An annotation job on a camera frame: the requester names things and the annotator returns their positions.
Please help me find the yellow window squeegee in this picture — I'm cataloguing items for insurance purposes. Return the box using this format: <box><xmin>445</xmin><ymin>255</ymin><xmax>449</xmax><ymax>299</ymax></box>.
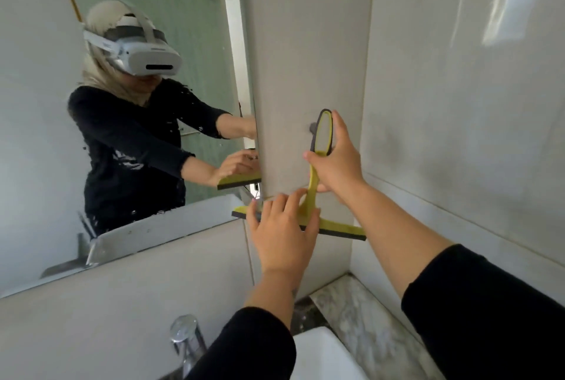
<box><xmin>232</xmin><ymin>109</ymin><xmax>367</xmax><ymax>242</ymax></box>

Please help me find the person's right hand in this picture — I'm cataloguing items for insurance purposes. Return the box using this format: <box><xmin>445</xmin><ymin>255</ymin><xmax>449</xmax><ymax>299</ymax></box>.
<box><xmin>303</xmin><ymin>110</ymin><xmax>368</xmax><ymax>205</ymax></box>

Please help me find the person's left hand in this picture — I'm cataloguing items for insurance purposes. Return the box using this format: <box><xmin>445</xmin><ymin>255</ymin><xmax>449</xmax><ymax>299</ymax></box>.
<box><xmin>246</xmin><ymin>188</ymin><xmax>321</xmax><ymax>274</ymax></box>

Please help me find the person's right forearm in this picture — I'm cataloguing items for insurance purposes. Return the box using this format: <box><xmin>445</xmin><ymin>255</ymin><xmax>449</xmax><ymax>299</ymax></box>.
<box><xmin>343</xmin><ymin>181</ymin><xmax>456</xmax><ymax>299</ymax></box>

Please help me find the wall mirror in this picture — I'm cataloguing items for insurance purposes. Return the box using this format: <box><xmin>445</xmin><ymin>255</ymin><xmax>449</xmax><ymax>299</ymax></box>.
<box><xmin>0</xmin><ymin>0</ymin><xmax>264</xmax><ymax>299</ymax></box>

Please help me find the white sink basin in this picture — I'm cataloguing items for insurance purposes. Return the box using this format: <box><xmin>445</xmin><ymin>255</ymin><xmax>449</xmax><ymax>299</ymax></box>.
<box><xmin>289</xmin><ymin>326</ymin><xmax>370</xmax><ymax>380</ymax></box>

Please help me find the chrome faucet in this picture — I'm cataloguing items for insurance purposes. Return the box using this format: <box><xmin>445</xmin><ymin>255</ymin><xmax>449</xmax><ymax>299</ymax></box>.
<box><xmin>169</xmin><ymin>314</ymin><xmax>208</xmax><ymax>379</ymax></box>

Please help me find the black long-sleeve shirt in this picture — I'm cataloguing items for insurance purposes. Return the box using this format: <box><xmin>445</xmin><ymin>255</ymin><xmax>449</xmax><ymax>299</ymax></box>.
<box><xmin>185</xmin><ymin>244</ymin><xmax>565</xmax><ymax>380</ymax></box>

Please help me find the person's left forearm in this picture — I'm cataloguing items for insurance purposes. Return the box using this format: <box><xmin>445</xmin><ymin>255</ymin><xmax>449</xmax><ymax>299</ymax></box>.
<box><xmin>244</xmin><ymin>269</ymin><xmax>306</xmax><ymax>330</ymax></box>

